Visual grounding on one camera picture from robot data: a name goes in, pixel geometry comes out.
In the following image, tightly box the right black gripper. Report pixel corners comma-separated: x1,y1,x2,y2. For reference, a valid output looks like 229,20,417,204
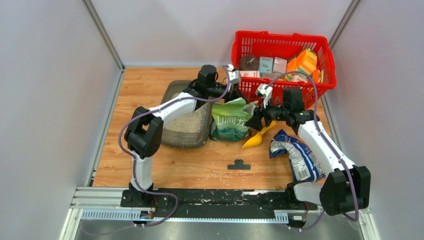
244,96,289,132

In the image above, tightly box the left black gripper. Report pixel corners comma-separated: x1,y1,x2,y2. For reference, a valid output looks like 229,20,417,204
207,84,249,109

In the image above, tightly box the green litter bag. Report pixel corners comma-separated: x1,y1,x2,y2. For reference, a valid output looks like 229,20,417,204
209,97,258,142

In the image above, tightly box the yellow plastic scoop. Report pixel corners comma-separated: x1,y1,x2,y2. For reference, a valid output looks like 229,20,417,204
242,121,277,149

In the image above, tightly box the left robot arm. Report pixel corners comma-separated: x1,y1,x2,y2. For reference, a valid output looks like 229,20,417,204
118,64,241,208

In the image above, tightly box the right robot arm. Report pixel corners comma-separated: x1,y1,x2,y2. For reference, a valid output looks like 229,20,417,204
246,84,371,221

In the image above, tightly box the pink flat box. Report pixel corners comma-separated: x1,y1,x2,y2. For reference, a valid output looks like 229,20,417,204
239,70,260,78

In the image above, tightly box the teal small box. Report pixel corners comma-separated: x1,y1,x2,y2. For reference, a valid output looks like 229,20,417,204
258,56,274,74

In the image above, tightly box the pink grey box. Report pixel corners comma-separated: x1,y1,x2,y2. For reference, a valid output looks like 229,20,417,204
272,57,288,74

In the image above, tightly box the grey litter box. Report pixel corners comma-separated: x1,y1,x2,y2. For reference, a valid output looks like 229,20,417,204
158,80,215,149

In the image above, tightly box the orange box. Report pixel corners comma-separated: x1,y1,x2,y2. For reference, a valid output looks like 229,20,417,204
286,47,321,83

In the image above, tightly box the brown round item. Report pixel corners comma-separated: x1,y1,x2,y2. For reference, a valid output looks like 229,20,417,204
238,55,260,71

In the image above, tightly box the red shopping basket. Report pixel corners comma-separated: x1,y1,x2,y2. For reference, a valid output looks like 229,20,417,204
231,30,337,109

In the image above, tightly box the blue crumpled bag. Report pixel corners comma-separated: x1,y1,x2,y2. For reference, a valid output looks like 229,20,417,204
269,129,326,182

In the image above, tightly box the black bag clip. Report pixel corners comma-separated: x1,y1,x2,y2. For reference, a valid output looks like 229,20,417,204
227,159,251,170

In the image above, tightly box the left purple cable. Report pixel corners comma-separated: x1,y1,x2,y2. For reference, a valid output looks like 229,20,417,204
118,65,233,229

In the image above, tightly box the purple cable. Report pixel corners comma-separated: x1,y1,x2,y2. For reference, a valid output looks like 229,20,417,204
118,65,233,229
264,70,360,232

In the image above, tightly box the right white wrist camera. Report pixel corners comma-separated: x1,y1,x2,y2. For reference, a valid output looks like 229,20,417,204
255,83,273,109

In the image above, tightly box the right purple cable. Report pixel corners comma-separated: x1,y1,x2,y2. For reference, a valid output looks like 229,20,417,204
264,70,360,232

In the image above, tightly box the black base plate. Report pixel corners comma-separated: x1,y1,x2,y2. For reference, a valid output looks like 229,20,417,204
120,188,318,220

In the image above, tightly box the aluminium rail frame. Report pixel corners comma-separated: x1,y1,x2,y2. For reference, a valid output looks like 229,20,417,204
60,187,380,240

